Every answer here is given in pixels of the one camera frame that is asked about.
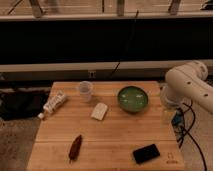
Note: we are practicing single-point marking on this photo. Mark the clear plastic cup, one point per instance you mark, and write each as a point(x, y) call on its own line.
point(85, 89)

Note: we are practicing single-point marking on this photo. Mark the white soap bar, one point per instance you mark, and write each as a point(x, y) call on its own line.
point(99, 111)

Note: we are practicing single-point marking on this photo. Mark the wooden cutting board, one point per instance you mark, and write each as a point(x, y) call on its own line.
point(107, 144)

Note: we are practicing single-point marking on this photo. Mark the black phone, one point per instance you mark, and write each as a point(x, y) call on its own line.
point(146, 153)

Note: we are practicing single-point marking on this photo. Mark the white tube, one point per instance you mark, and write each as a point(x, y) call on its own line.
point(52, 105)

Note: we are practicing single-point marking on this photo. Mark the dark red pepper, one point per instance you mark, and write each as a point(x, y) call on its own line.
point(75, 148)

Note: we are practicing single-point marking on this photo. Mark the green bowl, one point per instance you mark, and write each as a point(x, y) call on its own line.
point(132, 99)

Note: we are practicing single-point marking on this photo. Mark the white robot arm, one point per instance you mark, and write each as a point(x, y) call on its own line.
point(188, 81)

